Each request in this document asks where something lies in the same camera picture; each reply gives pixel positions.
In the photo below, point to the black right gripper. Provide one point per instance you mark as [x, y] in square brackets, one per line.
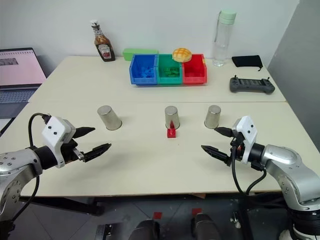
[237, 148]

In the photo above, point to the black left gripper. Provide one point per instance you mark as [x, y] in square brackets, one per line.
[68, 151]

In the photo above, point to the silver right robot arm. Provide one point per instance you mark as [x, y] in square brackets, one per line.
[287, 160]

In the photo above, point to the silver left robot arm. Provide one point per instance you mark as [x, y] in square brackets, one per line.
[17, 162]

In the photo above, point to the inverted steel cup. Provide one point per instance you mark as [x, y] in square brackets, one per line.
[109, 117]
[172, 116]
[213, 116]

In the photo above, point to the small red block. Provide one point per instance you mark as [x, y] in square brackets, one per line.
[171, 133]

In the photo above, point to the grey handheld controller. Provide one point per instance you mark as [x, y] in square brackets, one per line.
[251, 85]

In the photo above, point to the red plastic storage bin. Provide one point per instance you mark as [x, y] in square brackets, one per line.
[195, 79]

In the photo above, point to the red floor tape square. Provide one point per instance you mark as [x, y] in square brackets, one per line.
[196, 211]
[157, 215]

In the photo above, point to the blue plastic storage bin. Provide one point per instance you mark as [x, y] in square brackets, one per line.
[142, 81]

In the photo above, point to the green plastic storage bin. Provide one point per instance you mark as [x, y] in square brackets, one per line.
[168, 80]

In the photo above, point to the black cloth pouch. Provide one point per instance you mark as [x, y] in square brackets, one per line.
[246, 61]

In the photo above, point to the dark rounded shape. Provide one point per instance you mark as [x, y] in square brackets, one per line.
[205, 227]
[147, 230]

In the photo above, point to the green plastic pieces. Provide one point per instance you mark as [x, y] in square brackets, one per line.
[172, 71]

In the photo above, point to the blue plastic pieces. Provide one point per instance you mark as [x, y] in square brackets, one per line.
[146, 72]

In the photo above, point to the brown ketchup bottle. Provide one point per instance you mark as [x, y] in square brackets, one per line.
[105, 47]

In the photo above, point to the yellow bread bun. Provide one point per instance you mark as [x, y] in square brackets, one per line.
[182, 55]

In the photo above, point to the light green plastic box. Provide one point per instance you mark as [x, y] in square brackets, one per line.
[132, 53]

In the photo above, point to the open grey laptop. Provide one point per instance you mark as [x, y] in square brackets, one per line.
[17, 70]

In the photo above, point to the clear bottle with green cap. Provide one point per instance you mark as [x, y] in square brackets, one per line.
[222, 40]

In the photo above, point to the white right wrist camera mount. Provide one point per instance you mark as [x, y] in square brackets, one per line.
[248, 132]

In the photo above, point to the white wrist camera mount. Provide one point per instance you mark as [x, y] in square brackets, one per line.
[248, 132]
[53, 132]

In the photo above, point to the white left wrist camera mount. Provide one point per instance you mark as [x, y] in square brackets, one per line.
[53, 132]

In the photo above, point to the black table frame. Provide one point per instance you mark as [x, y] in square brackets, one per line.
[62, 203]

